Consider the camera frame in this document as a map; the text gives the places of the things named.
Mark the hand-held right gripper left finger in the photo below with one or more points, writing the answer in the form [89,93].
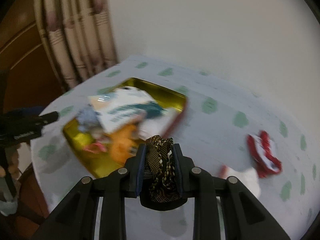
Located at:
[140,172]

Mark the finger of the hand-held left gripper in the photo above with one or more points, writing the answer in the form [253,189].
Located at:
[28,110]
[50,117]

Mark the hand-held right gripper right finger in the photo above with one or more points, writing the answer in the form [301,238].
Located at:
[178,172]

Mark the black gold patterned cloth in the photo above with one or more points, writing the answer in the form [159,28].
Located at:
[160,170]

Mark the orange plush toy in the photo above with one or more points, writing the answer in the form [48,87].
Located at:
[122,142]

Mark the blue fluffy towel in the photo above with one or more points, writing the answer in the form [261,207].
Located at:
[87,117]

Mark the dark teal and white packet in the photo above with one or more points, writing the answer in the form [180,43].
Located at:
[155,127]

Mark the pink ribbon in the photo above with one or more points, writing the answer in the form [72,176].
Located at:
[96,147]

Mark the white packet teal brush print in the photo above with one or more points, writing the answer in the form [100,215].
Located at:
[117,110]

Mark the red tin box gold inside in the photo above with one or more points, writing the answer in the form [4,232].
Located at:
[160,92]

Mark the person's left hand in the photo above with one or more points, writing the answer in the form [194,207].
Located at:
[15,160]

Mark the brown wooden door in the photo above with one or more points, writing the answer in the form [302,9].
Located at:
[25,67]

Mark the white cloth with red trim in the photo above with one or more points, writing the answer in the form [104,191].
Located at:
[247,180]

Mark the beige leaf print curtain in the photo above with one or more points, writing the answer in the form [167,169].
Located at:
[75,42]

